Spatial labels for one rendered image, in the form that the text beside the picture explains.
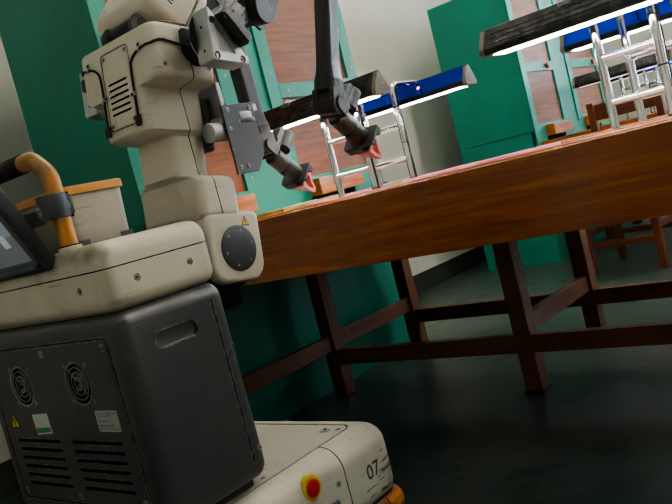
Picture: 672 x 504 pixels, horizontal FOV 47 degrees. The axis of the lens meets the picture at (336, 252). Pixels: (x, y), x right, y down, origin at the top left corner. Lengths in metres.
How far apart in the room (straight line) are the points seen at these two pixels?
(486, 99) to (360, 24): 0.95
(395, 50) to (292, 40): 2.16
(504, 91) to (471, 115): 0.28
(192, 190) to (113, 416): 0.54
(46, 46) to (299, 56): 1.05
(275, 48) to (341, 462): 2.03
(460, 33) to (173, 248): 3.98
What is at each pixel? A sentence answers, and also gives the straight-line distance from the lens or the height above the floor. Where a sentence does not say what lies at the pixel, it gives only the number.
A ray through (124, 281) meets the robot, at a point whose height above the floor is 0.74.
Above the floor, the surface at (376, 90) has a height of 1.05.
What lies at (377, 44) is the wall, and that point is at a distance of 5.30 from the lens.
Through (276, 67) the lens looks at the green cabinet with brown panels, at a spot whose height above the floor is 1.34.
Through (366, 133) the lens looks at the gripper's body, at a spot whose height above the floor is 0.92.
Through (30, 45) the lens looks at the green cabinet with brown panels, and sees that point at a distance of 3.02.
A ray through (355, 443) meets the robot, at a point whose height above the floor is 0.26.
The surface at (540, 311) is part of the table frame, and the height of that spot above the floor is 0.23.
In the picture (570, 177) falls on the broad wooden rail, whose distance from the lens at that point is 1.75.
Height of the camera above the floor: 0.80
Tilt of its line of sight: 5 degrees down
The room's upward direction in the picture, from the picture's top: 14 degrees counter-clockwise
